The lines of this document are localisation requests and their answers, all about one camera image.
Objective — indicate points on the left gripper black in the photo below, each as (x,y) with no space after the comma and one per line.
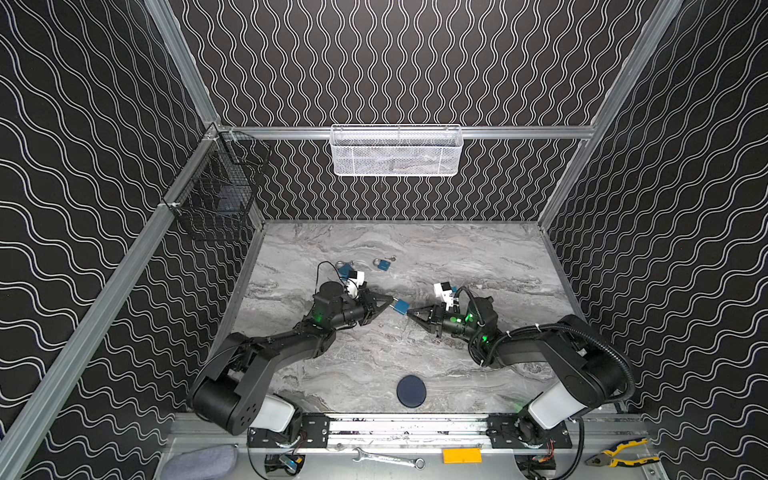
(365,307)

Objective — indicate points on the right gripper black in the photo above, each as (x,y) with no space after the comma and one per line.
(436,318)

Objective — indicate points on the blue padlock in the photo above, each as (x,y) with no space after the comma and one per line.
(400,306)
(383,264)
(343,269)

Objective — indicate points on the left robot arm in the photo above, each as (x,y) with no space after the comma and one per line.
(231,389)

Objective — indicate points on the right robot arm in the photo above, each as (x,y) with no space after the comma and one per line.
(588,371)

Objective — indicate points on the dark round disc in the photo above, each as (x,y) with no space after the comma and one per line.
(411,391)

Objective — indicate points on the yellow label block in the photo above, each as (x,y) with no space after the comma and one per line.
(460,456)

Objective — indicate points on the steel wrench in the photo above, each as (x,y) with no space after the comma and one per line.
(416,463)

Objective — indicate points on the grey cloth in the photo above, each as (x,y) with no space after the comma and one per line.
(205,464)

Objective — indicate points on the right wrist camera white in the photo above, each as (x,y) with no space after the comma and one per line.
(445,294)

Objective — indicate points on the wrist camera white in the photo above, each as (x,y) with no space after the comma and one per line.
(445,294)
(353,283)

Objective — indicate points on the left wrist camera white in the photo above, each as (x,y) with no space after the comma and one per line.
(353,283)

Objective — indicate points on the white wire basket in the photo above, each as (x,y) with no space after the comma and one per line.
(391,150)

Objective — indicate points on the black wire basket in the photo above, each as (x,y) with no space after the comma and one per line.
(216,206)

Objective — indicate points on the yellow handled pliers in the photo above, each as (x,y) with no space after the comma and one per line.
(613,457)

